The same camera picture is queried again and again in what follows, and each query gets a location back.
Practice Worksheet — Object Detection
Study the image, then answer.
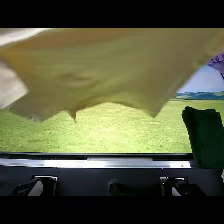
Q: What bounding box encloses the purple patterned garment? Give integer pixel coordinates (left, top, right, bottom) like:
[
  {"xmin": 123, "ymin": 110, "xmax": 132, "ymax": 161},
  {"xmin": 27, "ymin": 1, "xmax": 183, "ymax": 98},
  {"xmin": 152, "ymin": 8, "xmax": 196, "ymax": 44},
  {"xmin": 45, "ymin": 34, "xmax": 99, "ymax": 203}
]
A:
[{"xmin": 207, "ymin": 51, "xmax": 224, "ymax": 80}]

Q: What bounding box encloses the cream garment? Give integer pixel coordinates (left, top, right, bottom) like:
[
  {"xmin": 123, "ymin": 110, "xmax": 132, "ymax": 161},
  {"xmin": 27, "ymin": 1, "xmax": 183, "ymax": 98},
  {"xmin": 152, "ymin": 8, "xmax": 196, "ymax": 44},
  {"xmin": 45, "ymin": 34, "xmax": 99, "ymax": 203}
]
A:
[{"xmin": 0, "ymin": 28, "xmax": 224, "ymax": 123}]

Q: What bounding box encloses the dark green garment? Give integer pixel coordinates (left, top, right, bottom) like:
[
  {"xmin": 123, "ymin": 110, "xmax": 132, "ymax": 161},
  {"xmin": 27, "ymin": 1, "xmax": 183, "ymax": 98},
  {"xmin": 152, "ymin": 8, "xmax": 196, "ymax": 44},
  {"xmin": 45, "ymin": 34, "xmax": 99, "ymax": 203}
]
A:
[{"xmin": 181, "ymin": 105, "xmax": 224, "ymax": 170}]

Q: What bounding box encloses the silver frame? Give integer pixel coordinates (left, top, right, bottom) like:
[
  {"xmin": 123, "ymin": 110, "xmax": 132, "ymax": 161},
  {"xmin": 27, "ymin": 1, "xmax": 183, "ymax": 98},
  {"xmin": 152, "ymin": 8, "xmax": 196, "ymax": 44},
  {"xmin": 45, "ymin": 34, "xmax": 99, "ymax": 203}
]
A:
[{"xmin": 0, "ymin": 157, "xmax": 193, "ymax": 196}]

